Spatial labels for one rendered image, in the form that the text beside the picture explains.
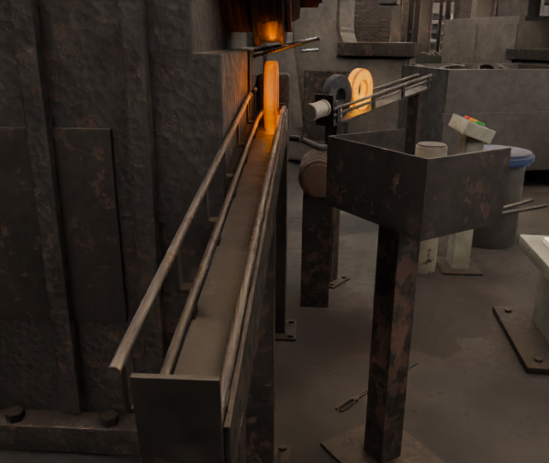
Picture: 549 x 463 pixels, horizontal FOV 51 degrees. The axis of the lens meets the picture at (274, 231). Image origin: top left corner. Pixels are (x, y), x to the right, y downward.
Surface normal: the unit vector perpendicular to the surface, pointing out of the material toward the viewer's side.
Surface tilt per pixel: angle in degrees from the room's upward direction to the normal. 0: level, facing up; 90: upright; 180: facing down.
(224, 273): 6
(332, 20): 90
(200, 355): 6
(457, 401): 0
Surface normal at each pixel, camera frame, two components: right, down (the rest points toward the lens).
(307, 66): -0.30, 0.30
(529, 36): 0.29, 0.31
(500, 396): 0.00, -0.95
